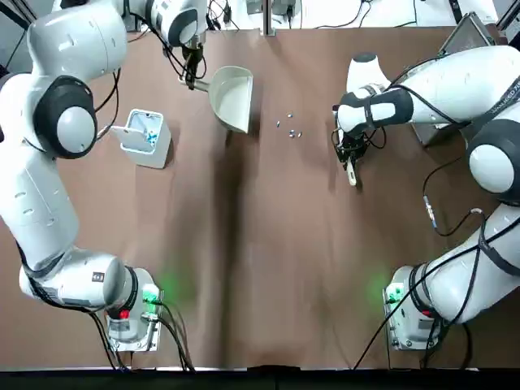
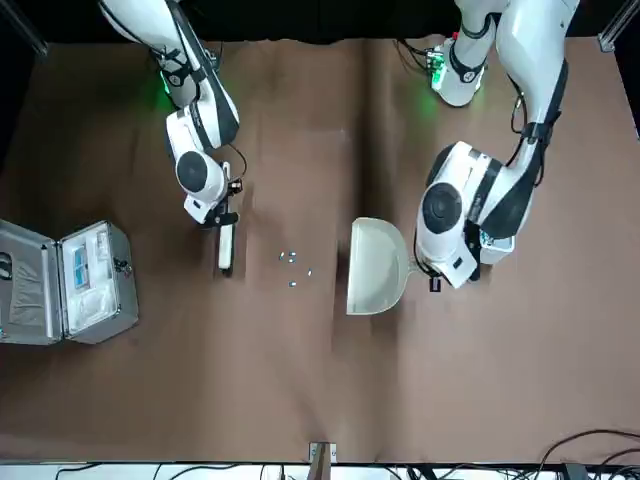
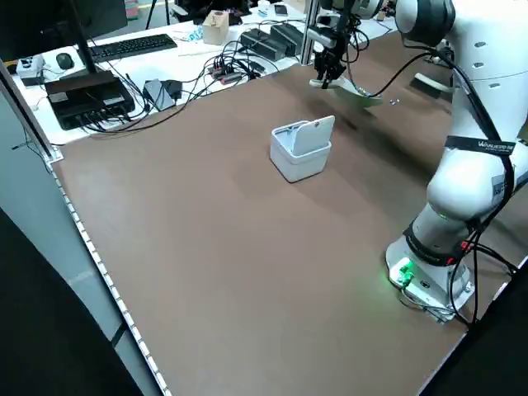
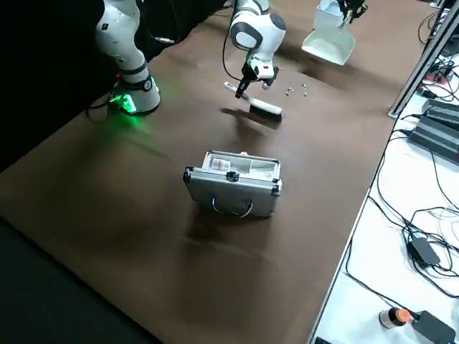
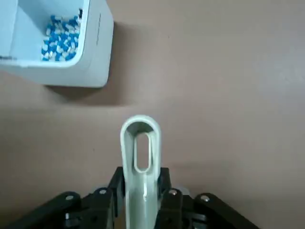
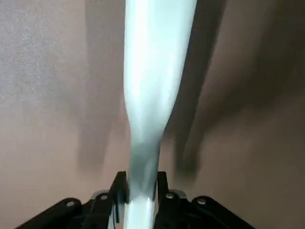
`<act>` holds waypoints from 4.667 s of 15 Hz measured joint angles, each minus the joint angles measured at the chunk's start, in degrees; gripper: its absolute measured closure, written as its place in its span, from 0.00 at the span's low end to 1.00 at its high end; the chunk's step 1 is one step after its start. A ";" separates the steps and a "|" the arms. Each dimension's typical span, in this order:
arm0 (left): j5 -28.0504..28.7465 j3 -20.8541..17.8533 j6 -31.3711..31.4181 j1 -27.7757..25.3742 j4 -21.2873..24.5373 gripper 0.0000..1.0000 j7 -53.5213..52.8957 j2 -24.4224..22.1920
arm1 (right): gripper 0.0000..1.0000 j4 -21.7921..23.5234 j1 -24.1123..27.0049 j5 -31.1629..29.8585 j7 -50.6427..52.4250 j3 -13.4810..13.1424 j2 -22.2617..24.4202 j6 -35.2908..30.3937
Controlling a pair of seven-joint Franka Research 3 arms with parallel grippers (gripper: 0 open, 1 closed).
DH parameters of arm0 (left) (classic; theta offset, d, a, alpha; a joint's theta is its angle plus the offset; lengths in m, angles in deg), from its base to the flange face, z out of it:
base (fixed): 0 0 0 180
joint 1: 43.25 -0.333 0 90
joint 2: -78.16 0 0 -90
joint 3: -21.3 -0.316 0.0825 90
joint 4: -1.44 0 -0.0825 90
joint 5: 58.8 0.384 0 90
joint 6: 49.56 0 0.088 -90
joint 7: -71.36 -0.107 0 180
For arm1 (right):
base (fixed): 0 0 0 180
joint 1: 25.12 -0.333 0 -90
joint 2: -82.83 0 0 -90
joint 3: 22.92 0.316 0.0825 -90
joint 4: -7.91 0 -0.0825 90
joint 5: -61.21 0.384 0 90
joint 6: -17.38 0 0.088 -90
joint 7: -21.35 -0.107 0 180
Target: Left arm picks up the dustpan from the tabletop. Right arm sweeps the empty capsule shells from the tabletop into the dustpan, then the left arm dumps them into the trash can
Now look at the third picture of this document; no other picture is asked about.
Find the pale green plastic dustpan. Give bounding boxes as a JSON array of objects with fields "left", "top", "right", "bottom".
[{"left": 309, "top": 78, "right": 385, "bottom": 111}]

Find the usb hub with plugs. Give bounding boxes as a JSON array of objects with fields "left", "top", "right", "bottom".
[{"left": 207, "top": 61, "right": 253, "bottom": 87}]

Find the white trash can with lid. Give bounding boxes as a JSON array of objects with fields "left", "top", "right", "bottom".
[{"left": 270, "top": 115, "right": 335, "bottom": 184}]

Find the black monitor stand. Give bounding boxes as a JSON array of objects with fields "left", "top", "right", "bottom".
[{"left": 57, "top": 0, "right": 119, "bottom": 83}]

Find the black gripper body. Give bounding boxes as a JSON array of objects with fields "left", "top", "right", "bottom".
[{"left": 315, "top": 16, "right": 352, "bottom": 70}]

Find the clear acrylic corner bracket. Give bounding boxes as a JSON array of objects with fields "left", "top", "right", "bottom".
[{"left": 40, "top": 144, "right": 65, "bottom": 172}]

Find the small white device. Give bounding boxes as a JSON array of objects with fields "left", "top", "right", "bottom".
[{"left": 16, "top": 55, "right": 45, "bottom": 80}]

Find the grey power adapter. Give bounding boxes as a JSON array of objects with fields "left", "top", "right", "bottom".
[{"left": 143, "top": 78, "right": 177, "bottom": 111}]

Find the black keyboard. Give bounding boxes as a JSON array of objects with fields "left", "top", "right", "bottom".
[{"left": 87, "top": 34, "right": 178, "bottom": 63}]

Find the white toothed table edge strip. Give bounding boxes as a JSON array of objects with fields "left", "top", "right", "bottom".
[{"left": 48, "top": 163, "right": 172, "bottom": 396}]

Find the black computer monitor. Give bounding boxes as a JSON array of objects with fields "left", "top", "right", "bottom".
[{"left": 0, "top": 0, "right": 128, "bottom": 59}]

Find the small black power adapter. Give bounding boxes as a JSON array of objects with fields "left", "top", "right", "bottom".
[{"left": 163, "top": 80, "right": 183, "bottom": 101}]

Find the aluminium frame post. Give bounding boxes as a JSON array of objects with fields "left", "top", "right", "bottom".
[{"left": 299, "top": 0, "right": 321, "bottom": 65}]

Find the black docking box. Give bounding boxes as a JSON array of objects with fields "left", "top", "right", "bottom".
[{"left": 44, "top": 69, "right": 136, "bottom": 131}]

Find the black power brick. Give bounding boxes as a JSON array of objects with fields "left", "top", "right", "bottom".
[
  {"left": 270, "top": 23, "right": 303, "bottom": 55},
  {"left": 240, "top": 28, "right": 286, "bottom": 59}
]

